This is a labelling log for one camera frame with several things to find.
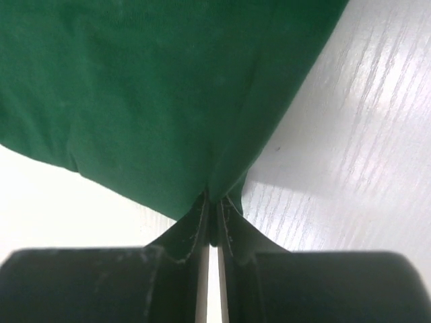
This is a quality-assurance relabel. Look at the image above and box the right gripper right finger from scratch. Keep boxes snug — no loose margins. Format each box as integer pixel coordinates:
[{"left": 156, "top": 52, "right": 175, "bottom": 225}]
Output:
[{"left": 216, "top": 198, "right": 430, "bottom": 322}]

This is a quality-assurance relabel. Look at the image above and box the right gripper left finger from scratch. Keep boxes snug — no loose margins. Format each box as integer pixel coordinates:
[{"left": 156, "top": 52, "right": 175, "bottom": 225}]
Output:
[{"left": 1, "top": 194, "right": 209, "bottom": 322}]

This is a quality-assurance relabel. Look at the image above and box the green t shirt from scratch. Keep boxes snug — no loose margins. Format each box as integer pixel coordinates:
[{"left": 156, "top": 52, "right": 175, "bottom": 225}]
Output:
[{"left": 0, "top": 0, "right": 351, "bottom": 223}]

